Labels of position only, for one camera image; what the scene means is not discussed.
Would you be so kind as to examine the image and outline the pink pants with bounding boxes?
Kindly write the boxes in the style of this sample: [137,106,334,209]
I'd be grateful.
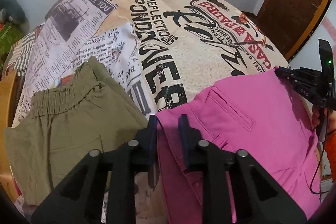
[157,70,320,223]

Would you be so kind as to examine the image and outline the orange sleeve forearm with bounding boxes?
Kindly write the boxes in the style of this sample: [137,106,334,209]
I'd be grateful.
[324,113,336,183]

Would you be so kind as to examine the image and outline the person's right hand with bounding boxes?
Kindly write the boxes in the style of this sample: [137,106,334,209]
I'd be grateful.
[311,106,324,128]

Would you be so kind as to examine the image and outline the olive green folded pants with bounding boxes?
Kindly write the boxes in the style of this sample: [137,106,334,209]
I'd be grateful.
[4,57,147,206]

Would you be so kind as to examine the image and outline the brown wooden door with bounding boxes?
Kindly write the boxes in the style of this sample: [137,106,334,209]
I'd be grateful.
[257,0,331,60]

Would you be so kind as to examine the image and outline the newspaper print bedspread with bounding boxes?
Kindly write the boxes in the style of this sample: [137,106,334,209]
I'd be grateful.
[3,0,289,224]

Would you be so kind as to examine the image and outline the pile of colourful clothes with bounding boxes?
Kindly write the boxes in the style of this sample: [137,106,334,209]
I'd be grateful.
[1,0,28,57]

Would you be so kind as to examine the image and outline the black cable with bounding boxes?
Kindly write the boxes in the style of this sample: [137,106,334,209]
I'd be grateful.
[309,105,333,196]

